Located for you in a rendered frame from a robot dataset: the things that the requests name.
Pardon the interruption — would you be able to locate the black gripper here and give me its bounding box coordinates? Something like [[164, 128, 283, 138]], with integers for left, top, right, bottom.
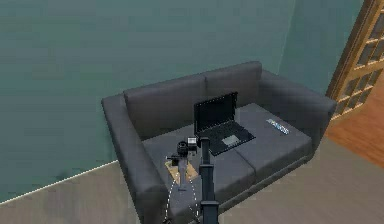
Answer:
[[162, 140, 202, 224]]

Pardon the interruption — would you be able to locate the tan flat book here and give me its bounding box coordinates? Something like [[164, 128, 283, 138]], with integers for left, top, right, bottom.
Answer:
[[164, 159, 200, 185]]

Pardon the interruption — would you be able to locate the black open laptop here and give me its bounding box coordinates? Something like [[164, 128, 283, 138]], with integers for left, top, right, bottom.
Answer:
[[193, 91, 257, 157]]

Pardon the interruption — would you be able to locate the dark grey sofa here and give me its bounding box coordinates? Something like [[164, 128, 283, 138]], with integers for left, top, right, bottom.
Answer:
[[100, 60, 338, 224]]

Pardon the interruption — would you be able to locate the wooden door with glass panes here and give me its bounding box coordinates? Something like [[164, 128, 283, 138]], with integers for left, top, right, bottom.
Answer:
[[325, 0, 384, 122]]

